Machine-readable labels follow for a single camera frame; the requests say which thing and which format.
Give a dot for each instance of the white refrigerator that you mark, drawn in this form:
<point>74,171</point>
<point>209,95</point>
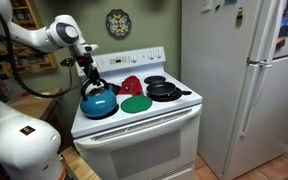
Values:
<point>224,83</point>

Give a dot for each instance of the blue paper sheet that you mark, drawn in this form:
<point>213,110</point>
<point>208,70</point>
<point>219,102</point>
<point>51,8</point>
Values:
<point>230,1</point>

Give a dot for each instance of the round green mat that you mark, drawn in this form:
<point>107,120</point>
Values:
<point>136,104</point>

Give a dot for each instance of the light wooden robot table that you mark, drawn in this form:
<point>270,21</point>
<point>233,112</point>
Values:
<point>80,165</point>

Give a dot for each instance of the white stove knob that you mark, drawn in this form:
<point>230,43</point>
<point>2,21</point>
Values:
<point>159,54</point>
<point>151,55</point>
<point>134,58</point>

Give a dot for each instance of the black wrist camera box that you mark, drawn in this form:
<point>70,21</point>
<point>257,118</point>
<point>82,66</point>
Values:
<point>67,62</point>

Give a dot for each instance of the red oven mitt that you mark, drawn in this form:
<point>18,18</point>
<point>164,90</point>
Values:
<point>131,85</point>

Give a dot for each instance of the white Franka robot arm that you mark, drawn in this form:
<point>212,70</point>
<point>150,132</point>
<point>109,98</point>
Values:
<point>14,140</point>

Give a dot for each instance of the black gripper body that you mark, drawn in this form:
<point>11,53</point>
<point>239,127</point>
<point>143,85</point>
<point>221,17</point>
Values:
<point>88,65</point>

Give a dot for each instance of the wooden wall shelf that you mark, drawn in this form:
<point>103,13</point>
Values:
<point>34,60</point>

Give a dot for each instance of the yellow bottle-shaped magnet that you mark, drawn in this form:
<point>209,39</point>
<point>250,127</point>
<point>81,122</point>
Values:
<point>239,16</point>

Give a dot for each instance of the white paper note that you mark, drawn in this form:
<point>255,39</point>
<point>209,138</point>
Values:
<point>206,5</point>

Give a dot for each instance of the white electric stove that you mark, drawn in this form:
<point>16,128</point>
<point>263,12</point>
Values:
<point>144,150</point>

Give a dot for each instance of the dark wooden side table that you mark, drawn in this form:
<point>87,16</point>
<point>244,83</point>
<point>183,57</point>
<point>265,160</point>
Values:
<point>34,105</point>

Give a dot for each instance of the black frying pan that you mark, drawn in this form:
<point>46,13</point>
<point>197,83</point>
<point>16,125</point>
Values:
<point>160,89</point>

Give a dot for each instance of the colourful decorative wall plate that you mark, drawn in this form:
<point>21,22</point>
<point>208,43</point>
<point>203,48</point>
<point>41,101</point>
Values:
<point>118,23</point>

